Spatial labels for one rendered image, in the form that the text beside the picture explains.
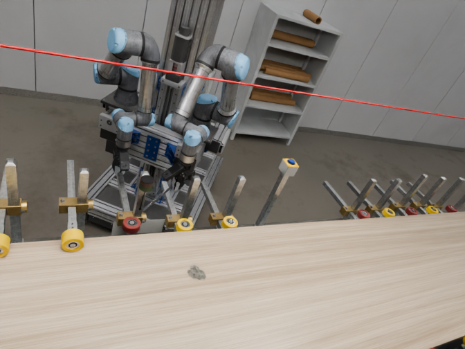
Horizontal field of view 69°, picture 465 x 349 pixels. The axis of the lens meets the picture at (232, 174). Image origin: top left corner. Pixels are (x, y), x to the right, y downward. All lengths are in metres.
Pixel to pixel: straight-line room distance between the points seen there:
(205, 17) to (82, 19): 2.04
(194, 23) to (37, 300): 1.58
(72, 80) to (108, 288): 3.09
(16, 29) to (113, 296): 3.14
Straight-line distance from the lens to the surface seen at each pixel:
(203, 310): 1.43
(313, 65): 4.59
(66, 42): 4.03
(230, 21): 4.14
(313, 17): 4.18
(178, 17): 2.15
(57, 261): 1.49
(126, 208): 1.75
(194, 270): 1.51
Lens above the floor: 2.09
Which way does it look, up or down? 34 degrees down
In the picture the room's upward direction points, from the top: 22 degrees clockwise
